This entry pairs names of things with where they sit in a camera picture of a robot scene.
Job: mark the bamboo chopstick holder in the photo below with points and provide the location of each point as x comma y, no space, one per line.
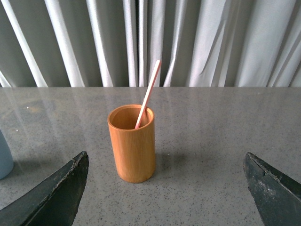
133,149

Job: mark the blue plastic cup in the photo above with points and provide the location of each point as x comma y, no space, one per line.
6,160

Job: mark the grey pleated curtain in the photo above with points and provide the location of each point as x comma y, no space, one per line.
115,43

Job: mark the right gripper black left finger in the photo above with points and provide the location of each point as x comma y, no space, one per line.
54,201

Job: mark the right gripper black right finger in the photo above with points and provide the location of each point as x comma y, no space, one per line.
276,195

